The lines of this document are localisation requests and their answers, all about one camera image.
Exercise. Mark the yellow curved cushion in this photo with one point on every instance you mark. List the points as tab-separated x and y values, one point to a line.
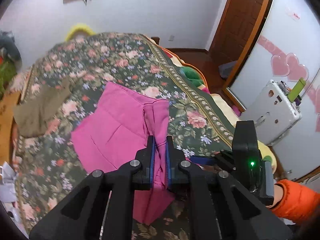
75	28

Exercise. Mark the white plastic bags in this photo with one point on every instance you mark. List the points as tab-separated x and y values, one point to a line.
7	192

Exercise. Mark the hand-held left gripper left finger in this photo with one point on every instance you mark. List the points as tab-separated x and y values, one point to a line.
151	162

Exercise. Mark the white sliding wardrobe door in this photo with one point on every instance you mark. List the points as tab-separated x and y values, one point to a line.
287	37

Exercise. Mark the olive green pants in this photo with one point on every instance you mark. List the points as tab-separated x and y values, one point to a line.
37	112

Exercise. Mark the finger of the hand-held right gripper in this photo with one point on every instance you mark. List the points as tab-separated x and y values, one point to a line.
202	160

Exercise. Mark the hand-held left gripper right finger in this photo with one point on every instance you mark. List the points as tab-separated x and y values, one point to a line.
170	162

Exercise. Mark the person's right forearm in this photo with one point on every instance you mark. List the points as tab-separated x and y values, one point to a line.
297	200

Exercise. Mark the wooden bed frame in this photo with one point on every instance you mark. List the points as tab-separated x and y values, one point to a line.
155	40

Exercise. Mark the pink heart sticker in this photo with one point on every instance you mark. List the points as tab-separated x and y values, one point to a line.
280	66
297	67

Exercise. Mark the colourful fleece blanket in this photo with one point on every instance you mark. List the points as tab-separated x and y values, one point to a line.
220	100

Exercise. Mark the brown wooden door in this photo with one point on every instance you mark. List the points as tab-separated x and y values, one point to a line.
240	17

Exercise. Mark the pink pants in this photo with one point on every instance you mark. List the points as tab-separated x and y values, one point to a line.
117	120

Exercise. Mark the green bottle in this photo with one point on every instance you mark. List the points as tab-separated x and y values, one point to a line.
296	91

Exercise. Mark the green patterned storage bag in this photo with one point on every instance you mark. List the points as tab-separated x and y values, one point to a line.
6	75

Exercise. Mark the floral bedspread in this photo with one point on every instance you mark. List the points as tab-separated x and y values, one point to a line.
195	117

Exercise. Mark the white hard suitcase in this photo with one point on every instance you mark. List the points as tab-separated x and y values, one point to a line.
270	110

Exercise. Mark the grey cloth bundle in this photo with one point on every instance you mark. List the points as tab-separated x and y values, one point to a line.
227	70

